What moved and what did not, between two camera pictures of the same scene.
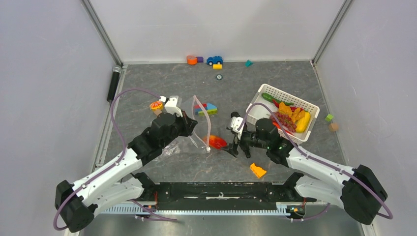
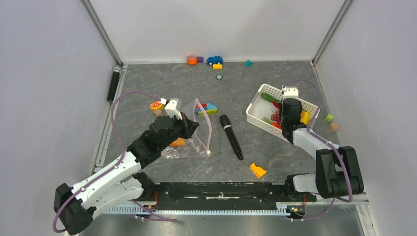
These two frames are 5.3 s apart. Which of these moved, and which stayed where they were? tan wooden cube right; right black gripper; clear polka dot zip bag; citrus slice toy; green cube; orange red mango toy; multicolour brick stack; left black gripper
Moved: orange red mango toy; right black gripper
Stayed: multicolour brick stack; green cube; left black gripper; tan wooden cube right; clear polka dot zip bag; citrus slice toy
